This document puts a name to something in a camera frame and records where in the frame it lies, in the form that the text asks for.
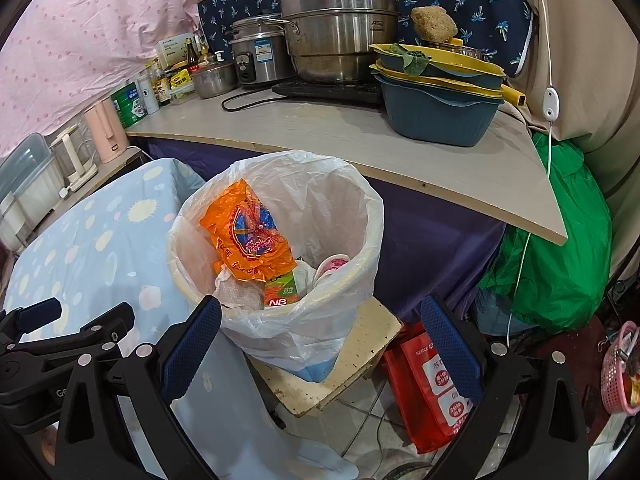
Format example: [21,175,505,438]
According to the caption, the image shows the orange snack bag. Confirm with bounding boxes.
[199,178,298,283]

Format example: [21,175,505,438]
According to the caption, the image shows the steel rice cooker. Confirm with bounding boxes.
[225,14,298,86]

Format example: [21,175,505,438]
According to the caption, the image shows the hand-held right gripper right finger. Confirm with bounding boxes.
[420,294,591,480]

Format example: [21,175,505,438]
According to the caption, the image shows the purple counter skirt cloth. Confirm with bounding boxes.
[145,137,508,326]

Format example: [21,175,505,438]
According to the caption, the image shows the pink electric kettle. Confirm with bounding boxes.
[82,97,128,163]

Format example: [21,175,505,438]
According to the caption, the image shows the small steel pot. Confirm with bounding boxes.
[191,57,237,100]

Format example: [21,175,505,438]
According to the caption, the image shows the pink dotted sheet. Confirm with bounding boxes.
[0,0,216,158]

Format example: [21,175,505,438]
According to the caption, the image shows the yellow drain basket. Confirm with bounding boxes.
[370,61,528,108]
[369,41,508,92]

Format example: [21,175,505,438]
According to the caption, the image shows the pink white paper cup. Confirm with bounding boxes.
[312,254,351,286]

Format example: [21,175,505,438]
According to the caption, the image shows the soy sauce bottle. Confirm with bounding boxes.
[150,62,172,107]

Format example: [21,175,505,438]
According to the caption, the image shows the green carton box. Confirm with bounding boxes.
[262,257,313,311]

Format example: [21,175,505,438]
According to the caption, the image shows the white cardboard packet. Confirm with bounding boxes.
[155,32,198,66]

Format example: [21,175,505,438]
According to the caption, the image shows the green tin can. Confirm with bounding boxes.
[110,81,148,130]

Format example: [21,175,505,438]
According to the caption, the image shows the beige wooden counter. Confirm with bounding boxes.
[125,95,568,247]

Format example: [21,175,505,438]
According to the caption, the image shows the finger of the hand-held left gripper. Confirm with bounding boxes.
[10,301,137,366]
[0,297,63,343]

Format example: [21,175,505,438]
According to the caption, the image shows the green dishcloth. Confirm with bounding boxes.
[389,44,431,78]

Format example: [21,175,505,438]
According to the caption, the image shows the white dish rack with lid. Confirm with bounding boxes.
[0,132,68,251]

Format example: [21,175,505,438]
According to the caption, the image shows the black induction cooker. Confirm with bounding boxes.
[271,77,386,107]

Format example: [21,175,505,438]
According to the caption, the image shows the blue spotted tablecloth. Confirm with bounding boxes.
[2,157,361,480]

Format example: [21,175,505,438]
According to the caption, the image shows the clear food container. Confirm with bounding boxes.
[167,84,197,106]

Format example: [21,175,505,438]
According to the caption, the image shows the red shopping bag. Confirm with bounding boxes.
[382,322,476,453]

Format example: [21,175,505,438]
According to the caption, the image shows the white cylinder jar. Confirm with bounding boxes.
[0,204,27,250]

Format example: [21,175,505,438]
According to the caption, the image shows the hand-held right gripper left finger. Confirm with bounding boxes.
[55,296,223,480]

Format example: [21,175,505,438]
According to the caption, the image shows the green plastic bag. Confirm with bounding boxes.
[475,132,613,336]

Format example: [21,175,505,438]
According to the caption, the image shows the white cable with switch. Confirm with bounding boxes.
[505,0,561,351]

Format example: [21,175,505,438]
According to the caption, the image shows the blue plastic basin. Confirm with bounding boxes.
[377,74,506,148]

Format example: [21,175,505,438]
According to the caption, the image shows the glass electric kettle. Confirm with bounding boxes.
[50,125,100,192]

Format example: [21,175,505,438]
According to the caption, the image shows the bin with white liner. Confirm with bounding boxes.
[167,151,385,383]

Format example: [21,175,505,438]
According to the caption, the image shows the brown loofah sponge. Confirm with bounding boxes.
[410,6,459,41]

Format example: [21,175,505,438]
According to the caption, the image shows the metal strainer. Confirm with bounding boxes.
[417,35,483,61]

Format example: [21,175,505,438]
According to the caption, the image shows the pink plastic basket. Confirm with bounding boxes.
[600,322,640,416]

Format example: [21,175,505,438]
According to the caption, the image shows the beige wooden stool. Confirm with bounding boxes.
[245,297,405,418]

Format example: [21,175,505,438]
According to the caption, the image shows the large steel steamer pot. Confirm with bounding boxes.
[275,0,418,86]

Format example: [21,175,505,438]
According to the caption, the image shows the white thermos bottle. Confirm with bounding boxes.
[137,70,161,113]

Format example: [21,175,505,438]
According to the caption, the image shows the beige curtain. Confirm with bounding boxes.
[505,0,640,281]

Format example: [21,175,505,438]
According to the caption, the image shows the black power cable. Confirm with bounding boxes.
[221,87,301,112]

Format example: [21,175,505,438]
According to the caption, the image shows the white paper towel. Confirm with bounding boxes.
[215,267,266,311]

